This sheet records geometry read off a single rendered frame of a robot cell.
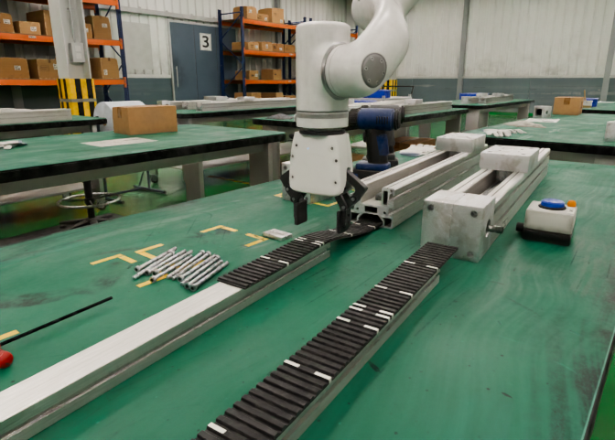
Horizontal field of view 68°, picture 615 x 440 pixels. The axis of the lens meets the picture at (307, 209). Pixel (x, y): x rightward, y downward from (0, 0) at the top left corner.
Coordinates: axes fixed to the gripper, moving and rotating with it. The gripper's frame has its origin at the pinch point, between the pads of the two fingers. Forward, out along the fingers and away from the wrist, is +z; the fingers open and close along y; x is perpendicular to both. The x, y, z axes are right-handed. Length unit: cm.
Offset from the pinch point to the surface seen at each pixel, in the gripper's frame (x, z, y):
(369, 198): 23.4, 1.5, -2.2
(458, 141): 77, -6, 1
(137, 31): 715, -139, -972
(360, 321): -22.7, 2.7, 19.1
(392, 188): 19.6, -2.4, 4.5
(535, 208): 29.3, 0.0, 29.6
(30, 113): 110, 0, -316
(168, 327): -34.9, 3.1, 1.9
